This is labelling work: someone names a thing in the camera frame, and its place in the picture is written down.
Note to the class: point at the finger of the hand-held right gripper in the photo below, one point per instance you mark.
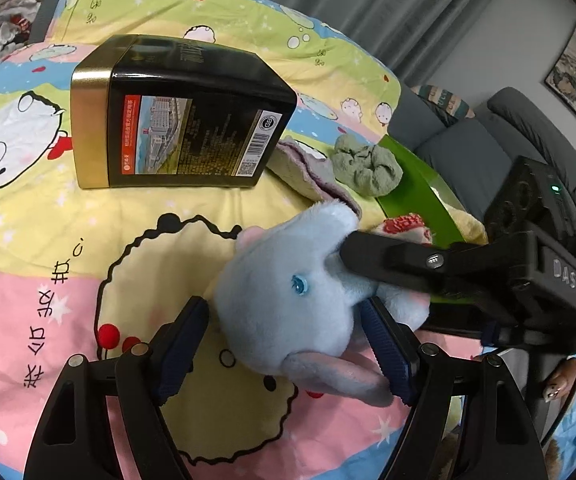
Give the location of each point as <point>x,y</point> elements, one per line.
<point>467,317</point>
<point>407,262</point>

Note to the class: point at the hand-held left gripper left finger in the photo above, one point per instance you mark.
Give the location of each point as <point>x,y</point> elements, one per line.
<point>183,350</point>

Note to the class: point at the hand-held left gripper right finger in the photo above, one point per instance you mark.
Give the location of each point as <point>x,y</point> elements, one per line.
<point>387,355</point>

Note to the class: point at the green cardboard box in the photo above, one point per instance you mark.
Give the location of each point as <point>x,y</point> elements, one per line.
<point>417,185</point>

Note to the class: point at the blue plush elephant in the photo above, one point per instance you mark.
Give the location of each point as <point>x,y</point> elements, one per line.
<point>278,310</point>

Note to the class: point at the person's right hand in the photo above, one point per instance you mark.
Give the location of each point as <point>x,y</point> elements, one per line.
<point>562,375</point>

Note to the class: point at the red and white knitted pouch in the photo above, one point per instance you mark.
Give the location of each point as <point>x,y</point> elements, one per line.
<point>407,225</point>

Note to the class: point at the pale yellow cloth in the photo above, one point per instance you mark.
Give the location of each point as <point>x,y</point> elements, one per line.
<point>467,222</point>

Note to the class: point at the grey-green knitted cloth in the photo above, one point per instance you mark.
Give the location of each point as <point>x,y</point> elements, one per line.
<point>367,170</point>

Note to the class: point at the grey sofa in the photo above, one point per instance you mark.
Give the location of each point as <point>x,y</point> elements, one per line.
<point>467,145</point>

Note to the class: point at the grey and pink plush cloth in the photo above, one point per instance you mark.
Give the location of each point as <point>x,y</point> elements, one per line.
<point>303,170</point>

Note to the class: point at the colourful cartoon printed blanket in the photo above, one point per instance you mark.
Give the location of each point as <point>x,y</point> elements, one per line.
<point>43,285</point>

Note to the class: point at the striped cushion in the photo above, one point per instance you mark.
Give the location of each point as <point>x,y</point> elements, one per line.
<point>447,100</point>

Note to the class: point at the black and gold tin box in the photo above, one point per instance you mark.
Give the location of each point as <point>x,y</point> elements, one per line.
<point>193,85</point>

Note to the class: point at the grey curtain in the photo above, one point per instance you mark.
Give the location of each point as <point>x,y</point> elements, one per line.
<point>367,0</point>

